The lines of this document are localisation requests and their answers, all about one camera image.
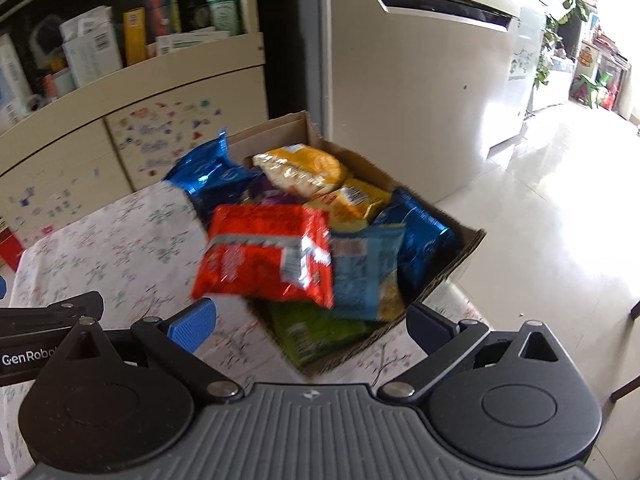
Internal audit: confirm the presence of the cardboard box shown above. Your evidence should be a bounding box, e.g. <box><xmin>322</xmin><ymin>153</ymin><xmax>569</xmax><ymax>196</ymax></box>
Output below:
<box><xmin>192</xmin><ymin>110</ymin><xmax>487</xmax><ymax>378</ymax></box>

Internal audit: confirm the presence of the green stool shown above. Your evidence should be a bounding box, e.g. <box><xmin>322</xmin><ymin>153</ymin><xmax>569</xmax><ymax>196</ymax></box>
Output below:
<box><xmin>572</xmin><ymin>72</ymin><xmax>616</xmax><ymax>108</ymax></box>

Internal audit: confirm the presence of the floral tablecloth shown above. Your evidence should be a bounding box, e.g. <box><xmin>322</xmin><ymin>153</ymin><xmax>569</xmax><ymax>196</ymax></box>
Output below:
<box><xmin>0</xmin><ymin>182</ymin><xmax>488</xmax><ymax>480</ymax></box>

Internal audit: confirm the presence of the white cabinet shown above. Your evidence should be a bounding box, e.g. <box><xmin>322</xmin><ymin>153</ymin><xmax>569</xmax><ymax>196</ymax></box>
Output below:
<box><xmin>487</xmin><ymin>5</ymin><xmax>548</xmax><ymax>161</ymax></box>

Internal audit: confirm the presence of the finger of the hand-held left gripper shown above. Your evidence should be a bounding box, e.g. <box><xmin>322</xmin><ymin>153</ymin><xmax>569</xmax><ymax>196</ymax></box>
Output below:
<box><xmin>0</xmin><ymin>291</ymin><xmax>104</xmax><ymax>333</ymax></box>

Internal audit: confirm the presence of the climbing plant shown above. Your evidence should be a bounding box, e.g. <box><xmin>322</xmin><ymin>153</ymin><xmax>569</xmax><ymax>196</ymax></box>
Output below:
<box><xmin>532</xmin><ymin>12</ymin><xmax>563</xmax><ymax>91</ymax></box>

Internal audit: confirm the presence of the white carton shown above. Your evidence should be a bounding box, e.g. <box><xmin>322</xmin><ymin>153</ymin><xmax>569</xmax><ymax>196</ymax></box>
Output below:
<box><xmin>60</xmin><ymin>6</ymin><xmax>123</xmax><ymax>88</ymax></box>

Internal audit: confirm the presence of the light blue snack bag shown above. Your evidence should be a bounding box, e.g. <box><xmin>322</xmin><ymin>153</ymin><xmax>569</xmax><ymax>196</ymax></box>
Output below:
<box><xmin>327</xmin><ymin>223</ymin><xmax>407</xmax><ymax>322</ymax></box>

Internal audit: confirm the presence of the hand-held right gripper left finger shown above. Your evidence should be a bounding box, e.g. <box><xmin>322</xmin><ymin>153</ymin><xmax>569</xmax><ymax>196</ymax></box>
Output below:
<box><xmin>37</xmin><ymin>297</ymin><xmax>242</xmax><ymax>403</ymax></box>

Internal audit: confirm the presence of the red gift box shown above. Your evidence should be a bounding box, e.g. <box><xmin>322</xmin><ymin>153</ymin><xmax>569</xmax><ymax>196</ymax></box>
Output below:
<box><xmin>0</xmin><ymin>225</ymin><xmax>25</xmax><ymax>271</ymax></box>

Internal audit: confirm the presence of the yellow carton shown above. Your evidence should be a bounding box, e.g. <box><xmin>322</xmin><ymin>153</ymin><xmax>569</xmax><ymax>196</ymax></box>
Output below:
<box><xmin>122</xmin><ymin>7</ymin><xmax>147</xmax><ymax>66</ymax></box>

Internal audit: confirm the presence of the potted plant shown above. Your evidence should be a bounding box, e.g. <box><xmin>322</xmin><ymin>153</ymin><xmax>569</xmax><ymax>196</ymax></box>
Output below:
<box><xmin>557</xmin><ymin>0</ymin><xmax>598</xmax><ymax>23</ymax></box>

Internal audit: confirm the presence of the orange-red snack bag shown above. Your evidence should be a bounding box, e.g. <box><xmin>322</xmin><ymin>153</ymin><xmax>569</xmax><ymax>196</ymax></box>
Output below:
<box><xmin>192</xmin><ymin>203</ymin><xmax>335</xmax><ymax>310</ymax></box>

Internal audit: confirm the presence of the dark furniture leg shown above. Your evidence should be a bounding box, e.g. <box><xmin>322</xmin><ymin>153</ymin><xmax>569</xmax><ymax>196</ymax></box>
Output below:
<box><xmin>607</xmin><ymin>300</ymin><xmax>640</xmax><ymax>403</ymax></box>

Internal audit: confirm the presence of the yellow white-label snack packet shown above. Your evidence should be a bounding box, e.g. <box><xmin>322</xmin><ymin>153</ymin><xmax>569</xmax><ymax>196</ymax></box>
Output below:
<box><xmin>305</xmin><ymin>177</ymin><xmax>393</xmax><ymax>233</ymax></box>

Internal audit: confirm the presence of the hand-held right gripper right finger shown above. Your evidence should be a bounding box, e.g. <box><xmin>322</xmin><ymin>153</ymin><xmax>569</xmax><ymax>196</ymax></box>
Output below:
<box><xmin>377</xmin><ymin>301</ymin><xmax>581</xmax><ymax>403</ymax></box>

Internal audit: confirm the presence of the green snack bag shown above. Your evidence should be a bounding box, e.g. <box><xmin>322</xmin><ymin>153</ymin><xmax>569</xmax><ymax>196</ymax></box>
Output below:
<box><xmin>267</xmin><ymin>300</ymin><xmax>381</xmax><ymax>367</ymax></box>

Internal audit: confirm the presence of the purple snack bag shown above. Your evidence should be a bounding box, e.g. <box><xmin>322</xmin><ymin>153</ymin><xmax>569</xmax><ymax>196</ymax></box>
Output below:
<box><xmin>242</xmin><ymin>175</ymin><xmax>311</xmax><ymax>207</ymax></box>

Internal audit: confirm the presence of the beige stickered cabinet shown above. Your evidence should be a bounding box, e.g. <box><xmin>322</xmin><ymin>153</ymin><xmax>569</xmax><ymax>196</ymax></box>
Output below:
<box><xmin>0</xmin><ymin>32</ymin><xmax>268</xmax><ymax>248</ymax></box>

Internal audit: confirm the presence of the dark blue foil snack bag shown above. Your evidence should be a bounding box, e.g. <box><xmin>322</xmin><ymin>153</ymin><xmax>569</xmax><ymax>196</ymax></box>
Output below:
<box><xmin>162</xmin><ymin>130</ymin><xmax>263</xmax><ymax>211</ymax></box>
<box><xmin>372</xmin><ymin>187</ymin><xmax>458</xmax><ymax>301</ymax></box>

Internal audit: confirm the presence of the large yellow snack bag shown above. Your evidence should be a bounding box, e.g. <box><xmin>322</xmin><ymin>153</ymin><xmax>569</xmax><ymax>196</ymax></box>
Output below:
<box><xmin>251</xmin><ymin>144</ymin><xmax>351</xmax><ymax>198</ymax></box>

